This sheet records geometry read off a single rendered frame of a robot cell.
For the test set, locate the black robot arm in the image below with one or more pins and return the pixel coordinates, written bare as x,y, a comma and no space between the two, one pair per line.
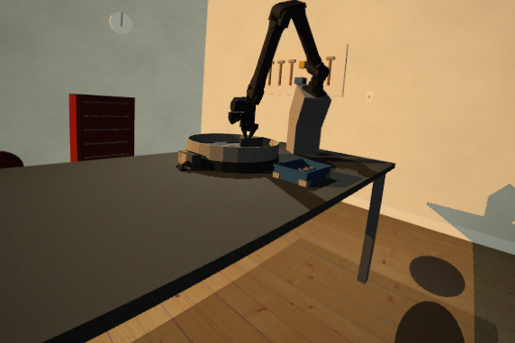
284,11

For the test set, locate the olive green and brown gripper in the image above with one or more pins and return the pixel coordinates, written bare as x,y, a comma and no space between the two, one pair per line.
252,127

